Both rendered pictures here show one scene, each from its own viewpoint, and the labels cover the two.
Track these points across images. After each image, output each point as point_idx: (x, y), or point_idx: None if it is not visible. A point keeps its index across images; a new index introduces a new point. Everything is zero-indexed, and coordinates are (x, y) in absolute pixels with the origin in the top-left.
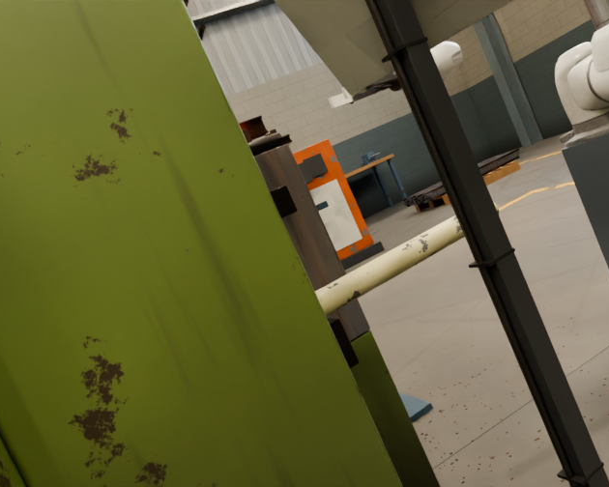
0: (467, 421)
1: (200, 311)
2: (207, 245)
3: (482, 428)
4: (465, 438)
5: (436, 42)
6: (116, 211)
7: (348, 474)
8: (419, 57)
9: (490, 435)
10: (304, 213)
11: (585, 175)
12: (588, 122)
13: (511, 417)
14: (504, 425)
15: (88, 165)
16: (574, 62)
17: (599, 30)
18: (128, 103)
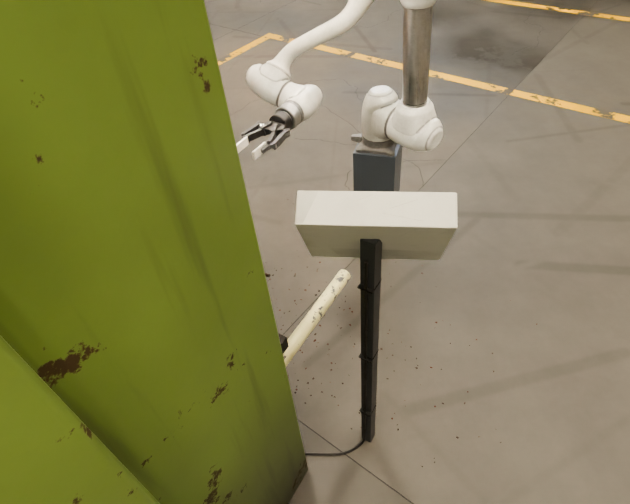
0: None
1: (250, 423)
2: (256, 392)
3: (282, 329)
4: None
5: None
6: (225, 405)
7: (286, 443)
8: (376, 291)
9: (287, 335)
10: None
11: (361, 172)
12: (374, 143)
13: (298, 322)
14: (294, 328)
15: (216, 392)
16: (380, 106)
17: (405, 108)
18: (235, 347)
